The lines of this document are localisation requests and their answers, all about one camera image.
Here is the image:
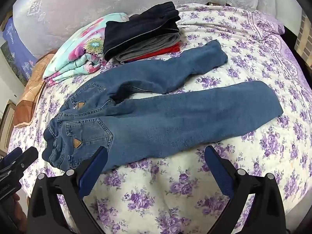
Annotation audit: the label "building pattern box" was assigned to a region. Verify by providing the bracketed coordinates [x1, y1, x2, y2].
[295, 11, 312, 68]

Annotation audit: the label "blue denim jeans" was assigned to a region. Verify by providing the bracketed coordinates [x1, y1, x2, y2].
[42, 40, 283, 171]

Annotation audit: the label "folded grey garment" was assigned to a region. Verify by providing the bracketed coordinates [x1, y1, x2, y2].
[114, 33, 181, 62]

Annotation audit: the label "folded floral turquoise blanket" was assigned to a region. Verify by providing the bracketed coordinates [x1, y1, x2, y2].
[43, 13, 129, 87]

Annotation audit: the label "blue patterned poster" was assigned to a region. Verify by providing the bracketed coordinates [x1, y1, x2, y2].
[2, 16, 38, 81]

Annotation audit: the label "person left hand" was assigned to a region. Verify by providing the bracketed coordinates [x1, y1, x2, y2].
[13, 193, 27, 233]

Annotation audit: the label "brown satin pillow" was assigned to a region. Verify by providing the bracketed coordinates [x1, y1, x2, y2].
[13, 50, 57, 128]

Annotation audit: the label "wooden picture frame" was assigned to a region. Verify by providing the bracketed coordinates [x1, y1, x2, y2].
[0, 100, 16, 156]

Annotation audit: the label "purple floral bedsheet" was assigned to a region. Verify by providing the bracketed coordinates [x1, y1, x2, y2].
[7, 3, 312, 234]

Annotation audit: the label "folded red garment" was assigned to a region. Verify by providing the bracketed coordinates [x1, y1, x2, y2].
[125, 41, 180, 62]

